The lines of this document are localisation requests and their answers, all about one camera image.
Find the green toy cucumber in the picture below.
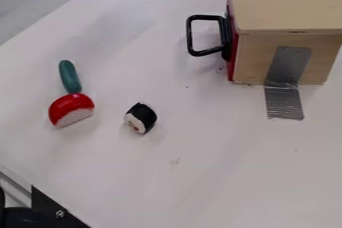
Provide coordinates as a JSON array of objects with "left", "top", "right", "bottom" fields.
[{"left": 57, "top": 59, "right": 83, "bottom": 94}]

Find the red half toy apple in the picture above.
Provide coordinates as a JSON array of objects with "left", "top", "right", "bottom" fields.
[{"left": 46, "top": 92, "right": 97, "bottom": 129}]

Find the black toy sushi roll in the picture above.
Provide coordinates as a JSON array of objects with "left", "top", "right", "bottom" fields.
[{"left": 122, "top": 102, "right": 159, "bottom": 135}]

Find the wooden cabinet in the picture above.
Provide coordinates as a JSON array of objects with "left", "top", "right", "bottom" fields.
[{"left": 225, "top": 0, "right": 342, "bottom": 86}]

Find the grey tape strip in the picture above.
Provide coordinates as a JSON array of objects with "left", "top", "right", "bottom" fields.
[{"left": 263, "top": 46, "right": 313, "bottom": 121}]

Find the red drawer with black handle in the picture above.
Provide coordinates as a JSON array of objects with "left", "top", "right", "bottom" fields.
[{"left": 184, "top": 0, "right": 241, "bottom": 82}]

